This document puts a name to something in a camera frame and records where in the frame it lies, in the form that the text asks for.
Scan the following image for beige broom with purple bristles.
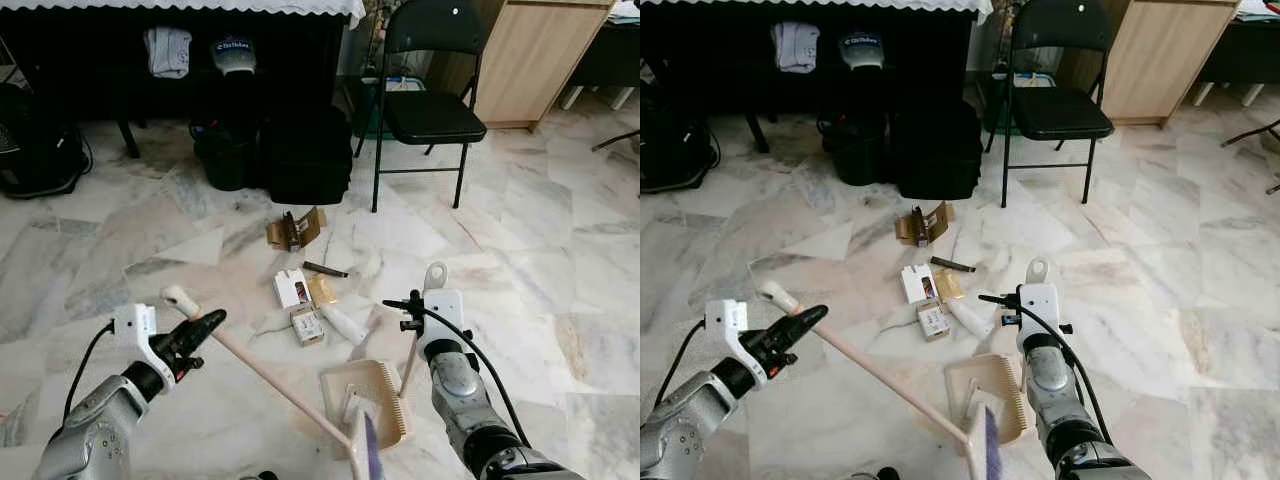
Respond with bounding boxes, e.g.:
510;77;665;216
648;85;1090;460
160;284;389;480
756;280;1007;480

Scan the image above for beige long-handled dustpan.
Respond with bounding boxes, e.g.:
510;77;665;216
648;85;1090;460
318;261;449;463
943;256;1052;448

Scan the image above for white plastic tube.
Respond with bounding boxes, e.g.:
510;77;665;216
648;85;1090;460
948;297;998;341
322;302;371;347

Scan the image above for small grey printed carton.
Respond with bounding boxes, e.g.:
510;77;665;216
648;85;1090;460
915;300;953;342
289;305;327;347

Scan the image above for white box with red print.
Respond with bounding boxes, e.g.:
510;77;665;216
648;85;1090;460
900;263;941;306
273;268;313;311

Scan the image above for brown cardboard box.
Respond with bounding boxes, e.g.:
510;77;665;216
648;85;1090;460
265;206;329;253
893;201;956;248

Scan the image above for black bucket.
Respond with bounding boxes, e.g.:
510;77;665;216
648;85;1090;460
818;105;889;187
190;108;261;193

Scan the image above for large black bag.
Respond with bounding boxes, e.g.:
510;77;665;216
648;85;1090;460
886;97;984;202
258;100;354;207

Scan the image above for black folding chair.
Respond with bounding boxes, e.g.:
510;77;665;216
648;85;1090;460
353;0;489;213
983;0;1116;209

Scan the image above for thin black stand legs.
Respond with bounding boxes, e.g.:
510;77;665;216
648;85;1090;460
590;128;641;153
1220;118;1280;196

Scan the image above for folded grey cloth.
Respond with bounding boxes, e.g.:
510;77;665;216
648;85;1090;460
143;26;193;80
770;22;821;75

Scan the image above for light wooden cabinet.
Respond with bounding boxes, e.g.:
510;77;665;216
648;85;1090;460
1060;0;1241;128
430;0;616;133

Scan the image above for black table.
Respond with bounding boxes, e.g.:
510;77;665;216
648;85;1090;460
640;8;976;156
0;8;351;161

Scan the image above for white lace tablecloth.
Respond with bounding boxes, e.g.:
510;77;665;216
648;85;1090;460
0;0;367;29
640;0;994;26

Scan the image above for dark desk with white legs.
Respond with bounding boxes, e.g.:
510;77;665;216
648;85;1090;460
1195;12;1280;108
560;18;641;113

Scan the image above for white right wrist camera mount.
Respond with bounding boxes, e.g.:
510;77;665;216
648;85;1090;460
1018;283;1061;349
418;288;466;346

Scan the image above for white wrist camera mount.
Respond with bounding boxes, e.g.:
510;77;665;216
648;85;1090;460
111;303;176;386
1018;283;1061;349
418;288;466;346
704;298;771;389

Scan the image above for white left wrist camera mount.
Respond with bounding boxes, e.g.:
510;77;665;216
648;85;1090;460
111;303;176;386
704;298;771;389

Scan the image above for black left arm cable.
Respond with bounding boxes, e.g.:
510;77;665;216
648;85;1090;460
62;318;119;426
675;320;713;386

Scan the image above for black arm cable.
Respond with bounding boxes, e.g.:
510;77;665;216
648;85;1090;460
62;318;119;426
383;298;523;448
675;320;713;386
980;293;1108;443

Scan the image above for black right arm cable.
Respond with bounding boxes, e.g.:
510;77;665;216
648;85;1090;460
383;298;523;448
980;293;1108;443

